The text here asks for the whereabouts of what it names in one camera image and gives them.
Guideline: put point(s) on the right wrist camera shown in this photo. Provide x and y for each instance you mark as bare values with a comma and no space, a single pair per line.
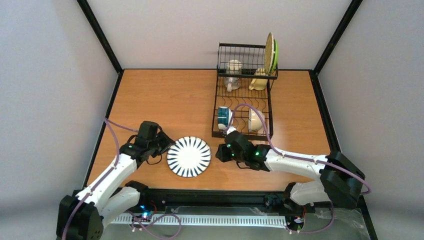
229,130

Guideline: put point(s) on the black enclosure frame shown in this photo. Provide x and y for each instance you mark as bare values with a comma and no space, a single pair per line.
275,201

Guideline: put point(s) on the white bowl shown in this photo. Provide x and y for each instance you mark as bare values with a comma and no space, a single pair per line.
254,122
224,115

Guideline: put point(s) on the striped plate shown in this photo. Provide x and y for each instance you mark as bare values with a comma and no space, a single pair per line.
189,157

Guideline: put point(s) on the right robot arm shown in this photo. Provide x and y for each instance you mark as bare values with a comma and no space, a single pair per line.
334,178

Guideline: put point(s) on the tall patterned ceramic cup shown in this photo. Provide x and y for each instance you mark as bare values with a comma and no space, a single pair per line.
233,69

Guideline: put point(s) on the black wire dish rack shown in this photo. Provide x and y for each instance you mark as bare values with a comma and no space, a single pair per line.
252,58

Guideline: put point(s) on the yellow ceramic mug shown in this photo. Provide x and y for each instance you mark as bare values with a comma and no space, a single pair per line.
258,84

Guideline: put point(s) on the white cable duct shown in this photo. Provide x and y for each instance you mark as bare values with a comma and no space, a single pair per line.
220,220

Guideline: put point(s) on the green plate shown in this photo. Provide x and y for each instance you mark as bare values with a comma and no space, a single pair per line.
275,56

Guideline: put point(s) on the woven bamboo pattern plate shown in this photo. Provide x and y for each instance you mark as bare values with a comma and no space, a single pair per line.
269,53

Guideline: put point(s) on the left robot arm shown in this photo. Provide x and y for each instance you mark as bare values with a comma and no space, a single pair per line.
86,214

